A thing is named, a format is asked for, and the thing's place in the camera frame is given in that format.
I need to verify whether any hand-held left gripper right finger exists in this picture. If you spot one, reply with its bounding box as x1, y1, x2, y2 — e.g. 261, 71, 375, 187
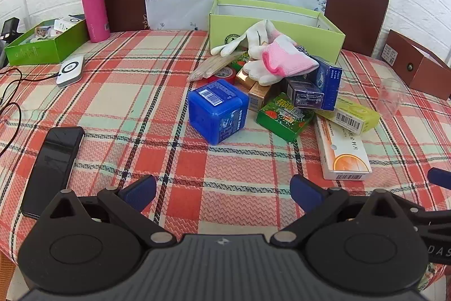
271, 174, 413, 247

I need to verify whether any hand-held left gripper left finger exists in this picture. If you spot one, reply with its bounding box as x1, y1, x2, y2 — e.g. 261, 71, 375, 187
39, 175, 176, 246

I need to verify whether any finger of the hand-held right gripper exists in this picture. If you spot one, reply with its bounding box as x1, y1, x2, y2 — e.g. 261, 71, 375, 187
400, 198, 451, 226
427, 167, 451, 192

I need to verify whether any white orange medicine box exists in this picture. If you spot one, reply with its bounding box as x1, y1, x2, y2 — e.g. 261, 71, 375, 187
314, 118, 373, 181

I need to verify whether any green printed packet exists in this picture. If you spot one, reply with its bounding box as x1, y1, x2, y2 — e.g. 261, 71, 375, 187
256, 93, 315, 143

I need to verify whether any clear plastic cup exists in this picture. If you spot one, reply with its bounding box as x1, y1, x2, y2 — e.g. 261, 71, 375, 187
375, 78, 406, 118

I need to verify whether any yellow-green box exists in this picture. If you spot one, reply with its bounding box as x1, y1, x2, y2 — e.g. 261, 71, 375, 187
315, 97, 381, 135

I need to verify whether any dark purple box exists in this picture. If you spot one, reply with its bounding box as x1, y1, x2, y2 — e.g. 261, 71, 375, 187
285, 77, 325, 110

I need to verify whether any gold box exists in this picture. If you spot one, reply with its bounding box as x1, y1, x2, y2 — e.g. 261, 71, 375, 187
248, 80, 279, 111
235, 68, 258, 90

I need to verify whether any blue cube box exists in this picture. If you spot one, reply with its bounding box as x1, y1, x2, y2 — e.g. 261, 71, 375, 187
188, 79, 250, 146

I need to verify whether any blue white box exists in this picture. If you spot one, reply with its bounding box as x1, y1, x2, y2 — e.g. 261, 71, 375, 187
309, 55, 343, 111

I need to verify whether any bundle of toothpicks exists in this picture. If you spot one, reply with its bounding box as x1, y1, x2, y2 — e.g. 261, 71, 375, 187
187, 52, 246, 82

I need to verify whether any red tape roll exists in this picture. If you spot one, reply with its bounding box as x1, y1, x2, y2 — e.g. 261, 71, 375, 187
208, 66, 238, 85

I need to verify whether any small green red packet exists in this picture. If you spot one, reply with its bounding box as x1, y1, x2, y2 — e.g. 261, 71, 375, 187
233, 52, 251, 71

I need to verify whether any light green cardboard box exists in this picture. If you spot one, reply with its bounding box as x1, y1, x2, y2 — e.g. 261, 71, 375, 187
209, 0, 346, 66

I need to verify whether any black smartphone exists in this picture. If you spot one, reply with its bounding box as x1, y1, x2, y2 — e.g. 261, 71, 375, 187
20, 126, 85, 220

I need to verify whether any red plaid tablecloth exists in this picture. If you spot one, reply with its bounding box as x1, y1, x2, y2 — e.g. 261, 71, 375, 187
0, 29, 451, 289

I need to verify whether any brown cardboard box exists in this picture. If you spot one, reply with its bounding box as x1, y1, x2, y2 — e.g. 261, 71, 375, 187
381, 29, 451, 101

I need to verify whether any white power bank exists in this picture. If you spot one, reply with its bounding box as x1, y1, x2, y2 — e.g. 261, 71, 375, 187
57, 55, 85, 88

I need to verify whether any small dark green box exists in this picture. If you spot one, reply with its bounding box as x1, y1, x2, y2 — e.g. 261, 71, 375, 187
4, 19, 90, 66

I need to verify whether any small white box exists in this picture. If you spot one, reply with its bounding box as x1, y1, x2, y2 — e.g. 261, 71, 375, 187
54, 14, 86, 32

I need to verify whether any small printed packet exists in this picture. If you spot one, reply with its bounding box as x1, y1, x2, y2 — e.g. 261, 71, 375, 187
33, 25, 57, 39

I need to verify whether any pink thermos bottle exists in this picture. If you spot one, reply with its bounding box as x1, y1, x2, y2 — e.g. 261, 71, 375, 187
79, 0, 111, 43

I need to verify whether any brown wooden headboard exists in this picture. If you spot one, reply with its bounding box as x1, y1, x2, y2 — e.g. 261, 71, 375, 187
92, 0, 390, 57

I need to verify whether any black electronic device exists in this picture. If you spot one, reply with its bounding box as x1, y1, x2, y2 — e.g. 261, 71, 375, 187
0, 18, 20, 43

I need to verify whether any black cable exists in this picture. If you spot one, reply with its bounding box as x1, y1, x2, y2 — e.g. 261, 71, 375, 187
0, 67, 60, 101
0, 102, 22, 157

